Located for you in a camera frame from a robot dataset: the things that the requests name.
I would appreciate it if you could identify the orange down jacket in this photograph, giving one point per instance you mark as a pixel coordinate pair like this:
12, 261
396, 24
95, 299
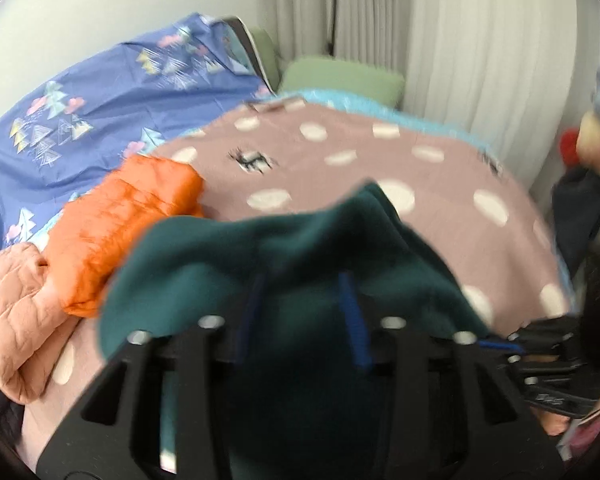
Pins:
110, 225

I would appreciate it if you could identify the white curtain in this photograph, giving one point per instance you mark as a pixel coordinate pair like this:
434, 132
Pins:
455, 35

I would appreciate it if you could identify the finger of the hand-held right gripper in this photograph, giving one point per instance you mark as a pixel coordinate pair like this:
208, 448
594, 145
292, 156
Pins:
550, 371
545, 335

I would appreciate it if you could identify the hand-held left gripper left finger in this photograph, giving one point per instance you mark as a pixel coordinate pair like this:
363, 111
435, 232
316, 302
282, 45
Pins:
250, 320

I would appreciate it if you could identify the blue triangle print duvet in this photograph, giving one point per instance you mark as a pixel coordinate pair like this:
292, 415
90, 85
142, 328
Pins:
105, 85

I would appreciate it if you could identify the pink polka dot blanket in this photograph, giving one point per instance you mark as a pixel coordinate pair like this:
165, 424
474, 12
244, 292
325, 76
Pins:
355, 160

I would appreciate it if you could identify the person's right hand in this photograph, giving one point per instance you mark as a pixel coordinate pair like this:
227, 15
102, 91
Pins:
555, 424

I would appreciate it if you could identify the green pillow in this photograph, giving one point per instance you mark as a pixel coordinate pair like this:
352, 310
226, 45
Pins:
340, 77
267, 57

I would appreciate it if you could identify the dark cloth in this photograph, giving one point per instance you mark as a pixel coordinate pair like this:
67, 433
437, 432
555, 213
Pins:
580, 210

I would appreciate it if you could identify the peach quilted jacket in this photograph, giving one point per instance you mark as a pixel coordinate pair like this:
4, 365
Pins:
15, 320

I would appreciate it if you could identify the dark green knit sweater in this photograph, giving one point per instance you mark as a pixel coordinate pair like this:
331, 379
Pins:
290, 250

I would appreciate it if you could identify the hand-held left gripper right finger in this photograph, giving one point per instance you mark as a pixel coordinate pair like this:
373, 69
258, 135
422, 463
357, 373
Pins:
355, 325

